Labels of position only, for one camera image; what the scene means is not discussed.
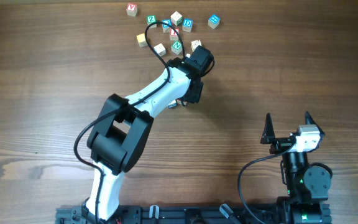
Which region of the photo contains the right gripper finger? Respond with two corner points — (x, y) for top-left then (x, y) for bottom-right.
(305, 111), (325, 137)
(260, 113), (275, 144)

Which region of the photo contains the white block blue edge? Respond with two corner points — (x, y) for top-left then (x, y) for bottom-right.
(167, 100), (177, 109)

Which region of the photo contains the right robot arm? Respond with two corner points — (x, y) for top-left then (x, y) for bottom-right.
(260, 112), (333, 224)

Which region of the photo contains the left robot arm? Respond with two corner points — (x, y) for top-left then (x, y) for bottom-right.
(82, 46), (214, 223)

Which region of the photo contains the green N letter block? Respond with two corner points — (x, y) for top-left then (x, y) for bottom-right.
(171, 40), (183, 55)

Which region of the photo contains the white picture block yellow side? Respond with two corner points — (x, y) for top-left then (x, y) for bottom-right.
(191, 40), (202, 52)

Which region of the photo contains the white block blue side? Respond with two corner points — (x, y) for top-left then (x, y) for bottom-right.
(154, 44), (166, 57)

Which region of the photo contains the red I letter block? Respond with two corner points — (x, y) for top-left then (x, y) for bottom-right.
(170, 29), (179, 41)

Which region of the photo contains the blue D letter block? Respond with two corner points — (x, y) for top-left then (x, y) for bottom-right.
(182, 18), (193, 32)

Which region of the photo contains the yellow top block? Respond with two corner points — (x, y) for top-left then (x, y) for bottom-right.
(136, 33), (147, 47)

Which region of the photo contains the blue picture block far right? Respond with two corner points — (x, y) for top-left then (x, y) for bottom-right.
(208, 14), (220, 29)

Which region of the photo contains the white and green block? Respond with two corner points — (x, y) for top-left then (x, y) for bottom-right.
(170, 11), (183, 26)

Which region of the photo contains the green Z letter block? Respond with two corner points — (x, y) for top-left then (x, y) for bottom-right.
(146, 15), (157, 28)

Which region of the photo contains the red Y letter block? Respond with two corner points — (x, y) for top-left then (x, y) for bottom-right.
(126, 3), (138, 17)

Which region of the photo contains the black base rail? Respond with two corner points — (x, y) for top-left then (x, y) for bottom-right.
(55, 203), (333, 224)

